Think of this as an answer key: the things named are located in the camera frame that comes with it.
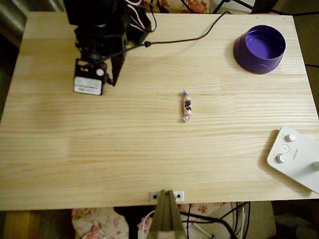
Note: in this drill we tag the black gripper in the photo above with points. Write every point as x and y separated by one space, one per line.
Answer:
117 65

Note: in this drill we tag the candy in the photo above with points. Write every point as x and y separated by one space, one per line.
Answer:
187 107

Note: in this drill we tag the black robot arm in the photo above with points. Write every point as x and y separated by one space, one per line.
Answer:
92 12

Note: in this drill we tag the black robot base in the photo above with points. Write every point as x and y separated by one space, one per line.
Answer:
140 37

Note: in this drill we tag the purple bowl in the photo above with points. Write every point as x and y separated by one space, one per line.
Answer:
249 62

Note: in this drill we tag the floral fabric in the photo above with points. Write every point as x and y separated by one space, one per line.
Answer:
94 221
197 5

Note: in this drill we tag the dark leather sofa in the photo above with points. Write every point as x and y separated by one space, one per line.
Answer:
12 20

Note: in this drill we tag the white lamp base with knobs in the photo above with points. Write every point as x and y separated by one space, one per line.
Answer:
299 169

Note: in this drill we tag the white mounting bracket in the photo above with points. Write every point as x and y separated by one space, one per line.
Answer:
151 195

